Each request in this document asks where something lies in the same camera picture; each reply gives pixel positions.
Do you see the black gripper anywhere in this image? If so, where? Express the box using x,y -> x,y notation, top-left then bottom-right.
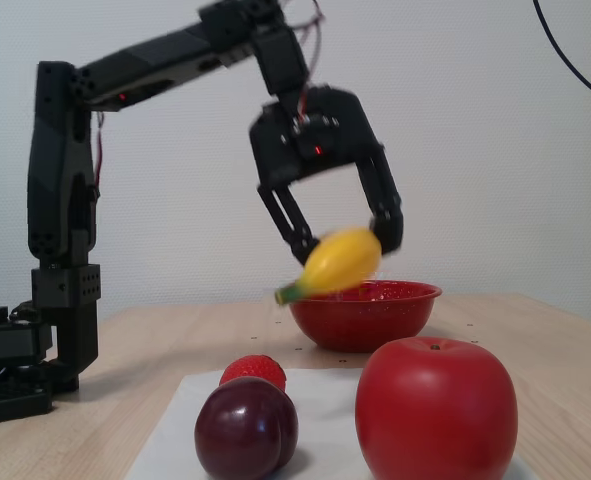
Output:
248,84 -> 405,267

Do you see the yellow toy banana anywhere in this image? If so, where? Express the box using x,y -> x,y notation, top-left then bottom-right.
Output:
274,227 -> 384,306

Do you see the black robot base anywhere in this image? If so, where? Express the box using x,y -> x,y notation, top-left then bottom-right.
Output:
0,300 -> 81,427

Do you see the red speckled enamel bowl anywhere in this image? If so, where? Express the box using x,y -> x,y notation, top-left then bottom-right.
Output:
287,279 -> 443,353

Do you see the red toy strawberry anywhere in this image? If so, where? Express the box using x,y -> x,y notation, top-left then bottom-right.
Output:
218,353 -> 287,394

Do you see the red toy apple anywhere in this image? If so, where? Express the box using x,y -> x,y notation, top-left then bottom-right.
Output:
354,336 -> 519,480

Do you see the dark purple toy plum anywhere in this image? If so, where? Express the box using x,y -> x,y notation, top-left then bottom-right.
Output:
193,376 -> 300,479

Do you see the white paper sheet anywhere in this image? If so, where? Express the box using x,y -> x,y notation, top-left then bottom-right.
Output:
124,367 -> 541,480

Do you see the red white servo wire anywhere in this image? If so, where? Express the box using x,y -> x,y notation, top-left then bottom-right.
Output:
288,0 -> 327,126

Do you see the black wall cable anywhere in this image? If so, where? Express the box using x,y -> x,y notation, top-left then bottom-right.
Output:
532,0 -> 591,107

